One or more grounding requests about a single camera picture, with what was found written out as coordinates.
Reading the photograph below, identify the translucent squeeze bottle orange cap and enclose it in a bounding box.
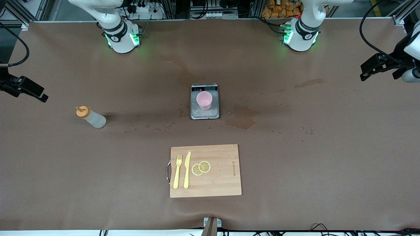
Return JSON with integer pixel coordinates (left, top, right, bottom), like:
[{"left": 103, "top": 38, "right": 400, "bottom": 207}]
[{"left": 75, "top": 106, "right": 107, "bottom": 129}]

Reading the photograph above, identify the pink plastic cup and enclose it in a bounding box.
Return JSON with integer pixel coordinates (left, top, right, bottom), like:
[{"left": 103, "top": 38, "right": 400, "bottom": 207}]
[{"left": 196, "top": 91, "right": 213, "bottom": 111}]

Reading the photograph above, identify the orange packaged goods pile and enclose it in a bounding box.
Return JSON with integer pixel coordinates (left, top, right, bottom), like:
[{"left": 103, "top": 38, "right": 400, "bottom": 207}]
[{"left": 262, "top": 0, "right": 304, "bottom": 19}]

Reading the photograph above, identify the white power strip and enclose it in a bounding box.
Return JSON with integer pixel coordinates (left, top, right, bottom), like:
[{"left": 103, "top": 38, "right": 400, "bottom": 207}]
[{"left": 130, "top": 0, "right": 164, "bottom": 20}]

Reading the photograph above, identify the brown table mat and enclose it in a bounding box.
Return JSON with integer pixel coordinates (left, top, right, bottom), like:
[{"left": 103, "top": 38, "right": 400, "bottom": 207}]
[{"left": 0, "top": 18, "right": 420, "bottom": 231}]

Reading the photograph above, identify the yellow plastic fork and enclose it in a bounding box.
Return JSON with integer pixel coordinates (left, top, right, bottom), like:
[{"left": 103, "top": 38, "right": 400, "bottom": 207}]
[{"left": 173, "top": 154, "right": 182, "bottom": 189}]

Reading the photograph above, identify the steel digital kitchen scale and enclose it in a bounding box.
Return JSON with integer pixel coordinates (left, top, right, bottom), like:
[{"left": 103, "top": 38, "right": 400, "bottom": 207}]
[{"left": 191, "top": 84, "right": 220, "bottom": 120}]

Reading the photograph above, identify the yellow plastic knife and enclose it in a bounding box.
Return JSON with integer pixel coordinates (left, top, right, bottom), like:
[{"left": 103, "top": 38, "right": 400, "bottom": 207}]
[{"left": 183, "top": 151, "right": 192, "bottom": 189}]

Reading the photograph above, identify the black white electronics box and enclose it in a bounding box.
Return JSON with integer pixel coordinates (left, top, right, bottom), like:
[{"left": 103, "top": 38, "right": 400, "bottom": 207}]
[{"left": 190, "top": 0, "right": 239, "bottom": 19}]

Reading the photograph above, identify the wooden cutting board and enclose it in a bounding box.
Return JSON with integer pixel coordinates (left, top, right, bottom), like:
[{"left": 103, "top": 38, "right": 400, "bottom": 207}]
[{"left": 166, "top": 144, "right": 242, "bottom": 198}]

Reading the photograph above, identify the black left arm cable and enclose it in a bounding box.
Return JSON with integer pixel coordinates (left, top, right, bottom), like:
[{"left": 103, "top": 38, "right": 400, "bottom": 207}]
[{"left": 359, "top": 0, "right": 399, "bottom": 63}]

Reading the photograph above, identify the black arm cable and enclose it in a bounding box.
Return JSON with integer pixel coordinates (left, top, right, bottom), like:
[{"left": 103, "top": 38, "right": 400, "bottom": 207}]
[
  {"left": 0, "top": 21, "right": 30, "bottom": 68},
  {"left": 359, "top": 0, "right": 399, "bottom": 63}
]

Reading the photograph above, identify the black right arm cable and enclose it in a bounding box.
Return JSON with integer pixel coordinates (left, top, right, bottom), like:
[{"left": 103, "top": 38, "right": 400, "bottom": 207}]
[{"left": 0, "top": 21, "right": 30, "bottom": 68}]

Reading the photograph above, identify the aluminium frame profile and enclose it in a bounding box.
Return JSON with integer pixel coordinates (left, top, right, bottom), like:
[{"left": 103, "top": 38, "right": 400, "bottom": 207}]
[
  {"left": 6, "top": 0, "right": 32, "bottom": 30},
  {"left": 390, "top": 0, "right": 414, "bottom": 27}
]

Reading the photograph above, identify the long black cable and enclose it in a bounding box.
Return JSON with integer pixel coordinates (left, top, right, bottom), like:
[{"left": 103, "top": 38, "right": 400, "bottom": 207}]
[{"left": 218, "top": 224, "right": 420, "bottom": 236}]

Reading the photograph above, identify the metal mounting bracket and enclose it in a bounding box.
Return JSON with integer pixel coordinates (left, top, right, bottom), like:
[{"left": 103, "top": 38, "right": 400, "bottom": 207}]
[{"left": 202, "top": 217, "right": 222, "bottom": 236}]

